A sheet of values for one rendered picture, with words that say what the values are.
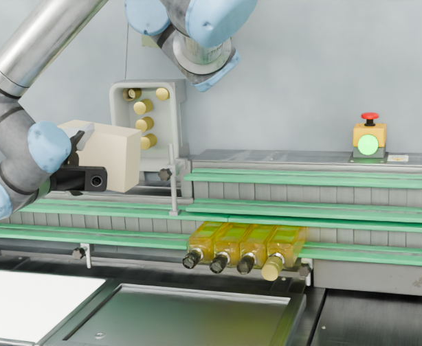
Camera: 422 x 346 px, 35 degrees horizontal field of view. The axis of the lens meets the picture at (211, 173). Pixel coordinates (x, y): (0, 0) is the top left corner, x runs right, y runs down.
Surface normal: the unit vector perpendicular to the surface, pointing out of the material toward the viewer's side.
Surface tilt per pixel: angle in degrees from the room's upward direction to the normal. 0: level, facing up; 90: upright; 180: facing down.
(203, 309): 90
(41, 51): 45
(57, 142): 90
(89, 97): 0
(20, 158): 1
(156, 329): 90
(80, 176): 30
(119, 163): 0
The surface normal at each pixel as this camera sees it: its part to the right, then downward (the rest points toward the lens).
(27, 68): 0.29, 0.68
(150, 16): -0.41, 0.16
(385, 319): -0.06, -0.96
